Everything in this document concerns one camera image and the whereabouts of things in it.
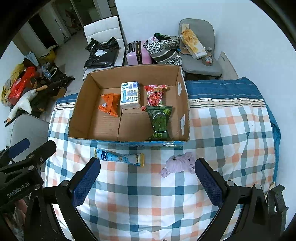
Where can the red plastic bag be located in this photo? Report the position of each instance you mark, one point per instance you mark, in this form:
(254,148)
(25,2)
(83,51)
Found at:
(18,87)

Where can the white leather chair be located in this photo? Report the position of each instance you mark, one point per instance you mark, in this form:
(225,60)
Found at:
(104,29)

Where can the purple soft cloth toy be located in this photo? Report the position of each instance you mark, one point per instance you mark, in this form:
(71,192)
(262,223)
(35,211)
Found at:
(180,163)

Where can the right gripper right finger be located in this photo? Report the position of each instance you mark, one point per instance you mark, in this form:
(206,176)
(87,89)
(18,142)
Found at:
(253,221)

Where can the brown cardboard box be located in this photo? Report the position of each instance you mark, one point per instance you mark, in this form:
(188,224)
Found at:
(145,105)

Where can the white flat board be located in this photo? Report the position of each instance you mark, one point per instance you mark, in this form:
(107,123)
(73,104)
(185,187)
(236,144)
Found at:
(228,71)

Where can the black plastic bag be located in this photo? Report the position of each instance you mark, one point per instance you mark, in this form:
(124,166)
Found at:
(102,54)

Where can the black white patterned bag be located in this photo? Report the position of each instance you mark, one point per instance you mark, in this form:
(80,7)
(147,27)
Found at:
(163,49)

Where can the yellow chips bag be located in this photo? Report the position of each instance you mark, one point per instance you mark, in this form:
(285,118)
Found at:
(192,44)

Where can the orange snack bag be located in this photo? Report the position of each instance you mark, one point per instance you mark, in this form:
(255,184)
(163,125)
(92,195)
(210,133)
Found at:
(110,105)

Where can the white goose plush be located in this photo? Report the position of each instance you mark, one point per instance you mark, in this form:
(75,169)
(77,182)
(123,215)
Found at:
(24,103)

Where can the green snack bag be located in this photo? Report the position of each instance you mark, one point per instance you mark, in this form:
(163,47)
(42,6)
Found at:
(159,117)

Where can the blue Nestle sachet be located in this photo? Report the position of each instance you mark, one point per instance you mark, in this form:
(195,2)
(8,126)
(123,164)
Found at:
(132,159)

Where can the grey office chair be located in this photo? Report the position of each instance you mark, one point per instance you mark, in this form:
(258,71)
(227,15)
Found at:
(205,33)

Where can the grey padded chair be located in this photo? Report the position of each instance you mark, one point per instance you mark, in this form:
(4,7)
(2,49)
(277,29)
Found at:
(32,128)

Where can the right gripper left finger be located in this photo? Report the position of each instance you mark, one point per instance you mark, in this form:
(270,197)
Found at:
(41,222)

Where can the pink suitcase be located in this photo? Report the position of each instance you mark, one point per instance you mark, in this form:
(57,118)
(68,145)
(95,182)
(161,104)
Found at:
(136,54)

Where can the plaid checkered blanket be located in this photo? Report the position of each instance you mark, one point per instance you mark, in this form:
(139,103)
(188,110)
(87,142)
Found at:
(231,127)

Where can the red snack bag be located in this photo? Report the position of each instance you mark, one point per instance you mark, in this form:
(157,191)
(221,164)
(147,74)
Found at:
(154,95)

